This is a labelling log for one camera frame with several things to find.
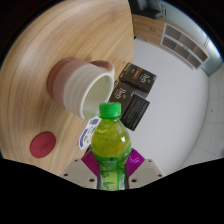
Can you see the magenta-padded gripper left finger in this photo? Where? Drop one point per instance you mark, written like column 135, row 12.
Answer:
column 77, row 172

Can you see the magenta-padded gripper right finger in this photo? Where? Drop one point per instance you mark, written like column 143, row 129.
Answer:
column 148, row 172

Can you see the green drink bottle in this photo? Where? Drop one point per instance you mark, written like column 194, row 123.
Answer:
column 110, row 143

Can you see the flat round red coaster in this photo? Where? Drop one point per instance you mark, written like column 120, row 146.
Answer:
column 42, row 145

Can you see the black ribbed box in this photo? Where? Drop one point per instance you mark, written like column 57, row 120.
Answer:
column 136, row 111

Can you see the small dark brown box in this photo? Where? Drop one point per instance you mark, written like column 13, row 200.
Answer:
column 137, row 77

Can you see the wooden shelf cabinet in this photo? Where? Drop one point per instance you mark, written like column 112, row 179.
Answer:
column 180, row 41

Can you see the black sofa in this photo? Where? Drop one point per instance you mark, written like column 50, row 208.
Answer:
column 146, row 8

